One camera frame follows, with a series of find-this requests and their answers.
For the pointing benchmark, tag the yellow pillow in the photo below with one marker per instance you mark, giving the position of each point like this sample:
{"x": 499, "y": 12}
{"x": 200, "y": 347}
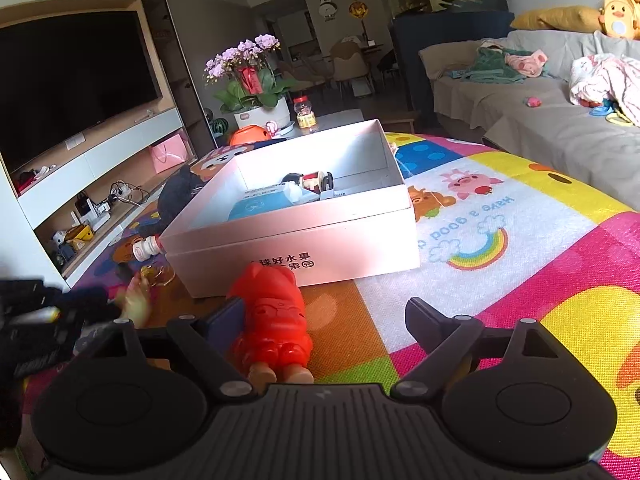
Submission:
{"x": 569, "y": 18}

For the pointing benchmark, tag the colourful play mat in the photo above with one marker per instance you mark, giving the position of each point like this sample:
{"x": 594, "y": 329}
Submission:
{"x": 504, "y": 239}

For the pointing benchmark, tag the blue white plastic packet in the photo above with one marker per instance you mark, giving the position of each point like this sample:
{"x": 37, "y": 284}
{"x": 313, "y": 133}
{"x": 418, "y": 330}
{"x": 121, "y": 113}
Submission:
{"x": 271, "y": 198}

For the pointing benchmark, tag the clear snack jar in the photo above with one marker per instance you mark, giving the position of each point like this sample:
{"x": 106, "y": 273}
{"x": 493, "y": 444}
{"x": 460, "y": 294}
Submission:
{"x": 305, "y": 116}

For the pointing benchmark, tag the white round wall clock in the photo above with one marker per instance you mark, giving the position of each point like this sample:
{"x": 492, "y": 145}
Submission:
{"x": 327, "y": 10}

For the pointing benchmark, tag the beige dining chair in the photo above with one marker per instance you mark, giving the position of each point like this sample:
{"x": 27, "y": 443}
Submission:
{"x": 350, "y": 70}

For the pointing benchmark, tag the cartoon figurine keychain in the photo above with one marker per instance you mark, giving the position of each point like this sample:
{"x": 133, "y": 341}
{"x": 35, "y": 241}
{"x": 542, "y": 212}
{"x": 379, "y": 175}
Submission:
{"x": 307, "y": 188}

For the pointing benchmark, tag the yellow duck plush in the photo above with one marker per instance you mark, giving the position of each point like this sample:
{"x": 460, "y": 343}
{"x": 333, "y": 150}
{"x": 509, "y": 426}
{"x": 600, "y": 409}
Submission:
{"x": 620, "y": 18}

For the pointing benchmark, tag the pink gift bag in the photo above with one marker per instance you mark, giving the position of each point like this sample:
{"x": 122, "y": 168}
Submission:
{"x": 169, "y": 153}

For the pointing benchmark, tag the pink orchid flower pot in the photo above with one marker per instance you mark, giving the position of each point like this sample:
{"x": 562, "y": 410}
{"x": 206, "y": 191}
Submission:
{"x": 253, "y": 94}

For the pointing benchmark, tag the orange hanging lantern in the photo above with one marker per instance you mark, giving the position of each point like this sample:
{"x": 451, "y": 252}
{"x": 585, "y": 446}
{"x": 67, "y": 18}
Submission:
{"x": 358, "y": 9}

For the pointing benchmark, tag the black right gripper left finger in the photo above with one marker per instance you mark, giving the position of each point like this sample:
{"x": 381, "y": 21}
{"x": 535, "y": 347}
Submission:
{"x": 204, "y": 345}

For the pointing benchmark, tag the grey covered sofa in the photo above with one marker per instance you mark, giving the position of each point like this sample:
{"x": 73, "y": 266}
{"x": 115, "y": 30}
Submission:
{"x": 535, "y": 118}

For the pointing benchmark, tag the white cardboard box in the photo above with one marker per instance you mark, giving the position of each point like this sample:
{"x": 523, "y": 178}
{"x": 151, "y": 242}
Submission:
{"x": 367, "y": 228}

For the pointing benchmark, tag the small white bottle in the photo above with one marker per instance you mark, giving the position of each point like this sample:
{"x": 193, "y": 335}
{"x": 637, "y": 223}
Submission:
{"x": 145, "y": 248}

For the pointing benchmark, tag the green cloth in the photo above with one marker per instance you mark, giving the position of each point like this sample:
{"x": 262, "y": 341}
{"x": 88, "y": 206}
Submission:
{"x": 498, "y": 65}

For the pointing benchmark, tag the pink white clothes pile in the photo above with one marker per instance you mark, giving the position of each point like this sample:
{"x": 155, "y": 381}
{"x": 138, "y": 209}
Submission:
{"x": 595, "y": 78}

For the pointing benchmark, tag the red piggy doll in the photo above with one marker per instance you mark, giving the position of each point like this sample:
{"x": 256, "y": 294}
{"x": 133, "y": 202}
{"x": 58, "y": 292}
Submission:
{"x": 274, "y": 344}

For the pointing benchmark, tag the orange round container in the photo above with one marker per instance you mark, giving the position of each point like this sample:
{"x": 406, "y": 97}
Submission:
{"x": 249, "y": 135}

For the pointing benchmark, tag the black television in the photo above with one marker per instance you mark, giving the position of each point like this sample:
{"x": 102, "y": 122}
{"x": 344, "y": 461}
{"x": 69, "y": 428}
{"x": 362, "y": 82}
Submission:
{"x": 63, "y": 75}

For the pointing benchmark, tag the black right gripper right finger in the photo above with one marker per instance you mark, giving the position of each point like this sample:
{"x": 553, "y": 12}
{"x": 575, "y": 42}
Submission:
{"x": 447, "y": 342}

